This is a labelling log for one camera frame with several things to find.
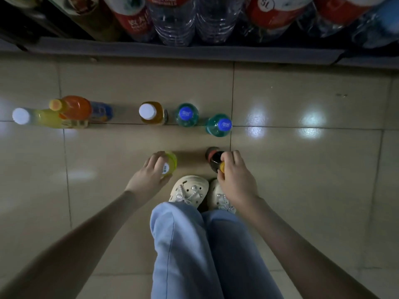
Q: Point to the person's left hand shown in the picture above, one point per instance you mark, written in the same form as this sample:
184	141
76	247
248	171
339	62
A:
149	180

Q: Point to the person's right hand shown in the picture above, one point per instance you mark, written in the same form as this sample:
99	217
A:
237	183

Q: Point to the lime yellow bottle white cap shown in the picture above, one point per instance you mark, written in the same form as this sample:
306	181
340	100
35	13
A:
173	162

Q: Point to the dark bottle yellow cap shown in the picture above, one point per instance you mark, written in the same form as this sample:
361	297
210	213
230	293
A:
212	160

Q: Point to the teal bottle blue cap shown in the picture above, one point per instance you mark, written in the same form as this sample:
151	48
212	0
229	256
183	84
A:
223	124
186	113

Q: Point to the amber tea bottle white cap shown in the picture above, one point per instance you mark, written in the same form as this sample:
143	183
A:
148	112

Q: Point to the orange bottle yellow cap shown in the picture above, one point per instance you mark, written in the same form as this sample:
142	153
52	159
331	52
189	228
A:
75	107

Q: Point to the dark grey store shelving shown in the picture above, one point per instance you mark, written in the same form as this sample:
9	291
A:
187	51

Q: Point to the row of large water jugs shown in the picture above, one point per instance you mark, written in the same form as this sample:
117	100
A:
174	18

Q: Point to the person's right forearm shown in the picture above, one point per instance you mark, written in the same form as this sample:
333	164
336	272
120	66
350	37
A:
305	258

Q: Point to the person's left forearm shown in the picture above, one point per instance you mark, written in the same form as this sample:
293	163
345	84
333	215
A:
68	258

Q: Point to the person's white right shoe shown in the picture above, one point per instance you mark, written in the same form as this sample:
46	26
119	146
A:
218	199

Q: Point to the person's white shoe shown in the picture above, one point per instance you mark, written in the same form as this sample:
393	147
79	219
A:
189	191
218	199

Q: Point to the person's white left shoe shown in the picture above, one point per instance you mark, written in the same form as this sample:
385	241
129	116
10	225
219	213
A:
189	191

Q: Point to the person's blue jeans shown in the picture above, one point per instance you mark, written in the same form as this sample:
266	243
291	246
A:
187	258

